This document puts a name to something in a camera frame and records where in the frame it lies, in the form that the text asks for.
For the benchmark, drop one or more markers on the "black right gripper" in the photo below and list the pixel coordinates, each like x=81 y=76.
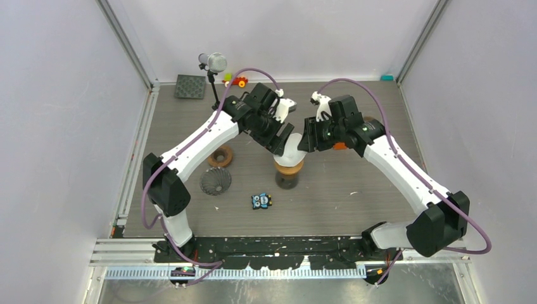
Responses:
x=310 y=133

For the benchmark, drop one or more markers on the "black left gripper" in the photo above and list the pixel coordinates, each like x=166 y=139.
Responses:
x=277 y=147

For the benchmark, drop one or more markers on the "white paper coffee filter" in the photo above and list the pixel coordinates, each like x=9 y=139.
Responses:
x=291 y=156

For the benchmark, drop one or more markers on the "smoky glass carafe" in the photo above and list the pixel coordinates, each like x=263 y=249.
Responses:
x=286 y=181

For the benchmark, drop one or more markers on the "grey glass dripper cone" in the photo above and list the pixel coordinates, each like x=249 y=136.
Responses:
x=215 y=181

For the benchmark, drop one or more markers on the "silver microphone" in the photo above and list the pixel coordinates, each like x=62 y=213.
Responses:
x=213 y=64

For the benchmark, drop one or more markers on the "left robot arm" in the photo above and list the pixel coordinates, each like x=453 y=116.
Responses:
x=260 y=113

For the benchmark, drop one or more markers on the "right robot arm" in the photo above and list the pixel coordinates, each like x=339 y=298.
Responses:
x=441 y=214

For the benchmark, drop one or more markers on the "orange coffee filter box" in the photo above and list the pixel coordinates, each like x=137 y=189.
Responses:
x=339 y=146

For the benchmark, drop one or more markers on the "blue owl figure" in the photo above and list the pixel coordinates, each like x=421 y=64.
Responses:
x=261 y=201

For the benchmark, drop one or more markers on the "colourful toy car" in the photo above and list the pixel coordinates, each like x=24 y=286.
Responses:
x=240 y=81

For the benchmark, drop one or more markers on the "dark perforated square tray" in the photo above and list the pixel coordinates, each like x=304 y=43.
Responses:
x=190 y=87

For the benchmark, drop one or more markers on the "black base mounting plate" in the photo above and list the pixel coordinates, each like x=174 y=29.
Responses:
x=275 y=252

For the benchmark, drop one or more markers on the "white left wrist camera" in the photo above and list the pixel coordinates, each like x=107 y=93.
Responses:
x=282 y=107

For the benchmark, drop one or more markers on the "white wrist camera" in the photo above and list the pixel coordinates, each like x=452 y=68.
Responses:
x=282 y=107
x=323 y=112

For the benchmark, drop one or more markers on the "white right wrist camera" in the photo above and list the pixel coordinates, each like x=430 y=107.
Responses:
x=323 y=112

